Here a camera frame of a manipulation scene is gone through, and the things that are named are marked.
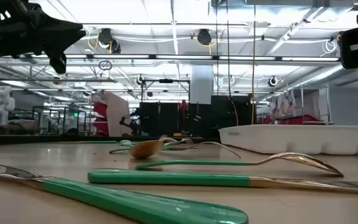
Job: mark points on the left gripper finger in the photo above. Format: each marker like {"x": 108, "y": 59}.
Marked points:
{"x": 54, "y": 25}
{"x": 57, "y": 42}

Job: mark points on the colourful hanging poster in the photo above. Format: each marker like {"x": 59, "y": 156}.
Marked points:
{"x": 286, "y": 102}

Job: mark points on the black table frame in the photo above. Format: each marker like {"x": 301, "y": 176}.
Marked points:
{"x": 42, "y": 139}

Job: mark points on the long ceiling light strip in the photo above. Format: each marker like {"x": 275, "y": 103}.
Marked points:
{"x": 120, "y": 57}

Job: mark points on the green sign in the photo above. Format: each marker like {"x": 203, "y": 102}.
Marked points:
{"x": 76, "y": 114}

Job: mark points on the red table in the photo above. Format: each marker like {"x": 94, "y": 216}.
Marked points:
{"x": 297, "y": 119}

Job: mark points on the pale leaning board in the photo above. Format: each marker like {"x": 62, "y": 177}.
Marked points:
{"x": 117, "y": 115}

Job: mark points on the black partition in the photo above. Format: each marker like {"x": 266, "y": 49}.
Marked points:
{"x": 166, "y": 118}

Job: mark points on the black gantry frame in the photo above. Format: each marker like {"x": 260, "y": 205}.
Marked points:
{"x": 166, "y": 80}

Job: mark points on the red bin stack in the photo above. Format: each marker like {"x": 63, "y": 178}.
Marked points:
{"x": 100, "y": 110}

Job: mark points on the white cutlery tray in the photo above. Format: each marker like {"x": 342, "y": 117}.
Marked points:
{"x": 291, "y": 140}

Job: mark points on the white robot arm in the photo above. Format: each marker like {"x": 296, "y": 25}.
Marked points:
{"x": 2, "y": 102}

